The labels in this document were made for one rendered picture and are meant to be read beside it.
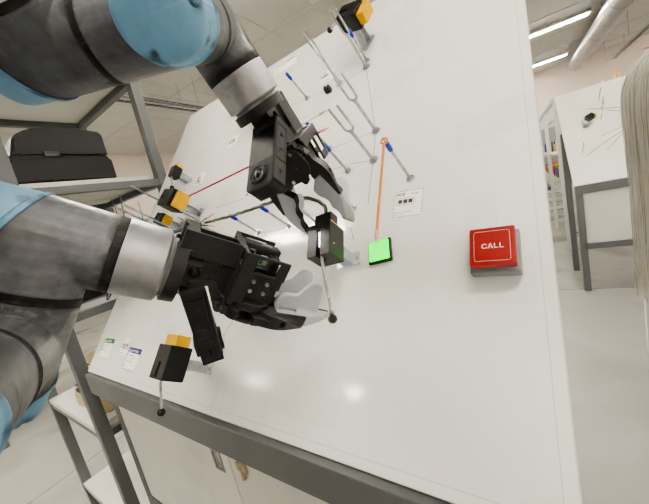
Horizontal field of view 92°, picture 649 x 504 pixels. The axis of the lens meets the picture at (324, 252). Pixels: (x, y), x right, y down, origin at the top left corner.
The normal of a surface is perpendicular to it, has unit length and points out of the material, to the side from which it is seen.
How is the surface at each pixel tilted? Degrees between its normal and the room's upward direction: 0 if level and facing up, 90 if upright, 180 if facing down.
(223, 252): 109
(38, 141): 90
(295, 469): 90
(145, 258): 84
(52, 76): 147
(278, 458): 90
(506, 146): 52
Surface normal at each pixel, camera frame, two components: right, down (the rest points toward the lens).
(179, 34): 0.04, 0.50
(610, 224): -0.50, 0.26
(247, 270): 0.39, 0.38
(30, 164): 0.82, -0.10
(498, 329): -0.58, -0.38
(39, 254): 0.57, 0.07
